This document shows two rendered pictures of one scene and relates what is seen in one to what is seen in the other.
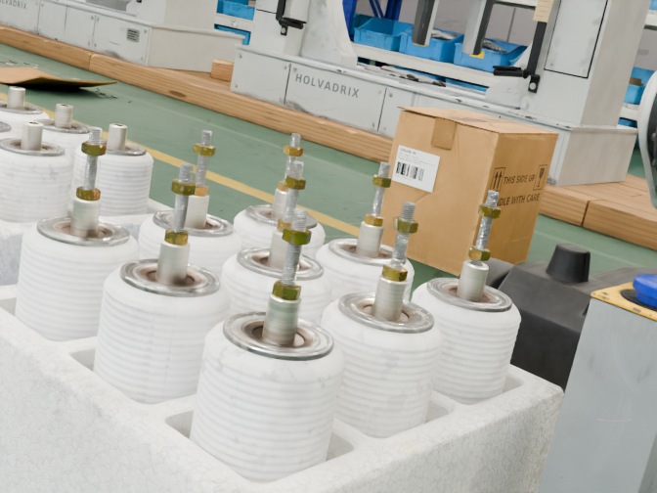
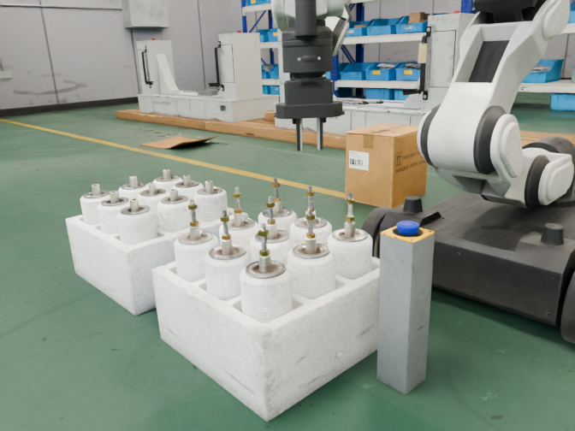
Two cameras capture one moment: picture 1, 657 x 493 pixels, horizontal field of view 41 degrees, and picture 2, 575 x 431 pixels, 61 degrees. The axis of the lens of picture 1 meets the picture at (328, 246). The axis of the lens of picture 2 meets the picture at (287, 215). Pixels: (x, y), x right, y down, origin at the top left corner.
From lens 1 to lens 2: 0.33 m
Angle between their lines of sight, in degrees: 9
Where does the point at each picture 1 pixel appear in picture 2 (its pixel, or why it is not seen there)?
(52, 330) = (191, 277)
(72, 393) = (199, 300)
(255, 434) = (261, 306)
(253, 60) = not seen: hidden behind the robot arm
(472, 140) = (382, 142)
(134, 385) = (221, 294)
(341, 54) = not seen: hidden behind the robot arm
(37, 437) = (192, 318)
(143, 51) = (229, 115)
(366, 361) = (303, 271)
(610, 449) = (398, 290)
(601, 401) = (391, 273)
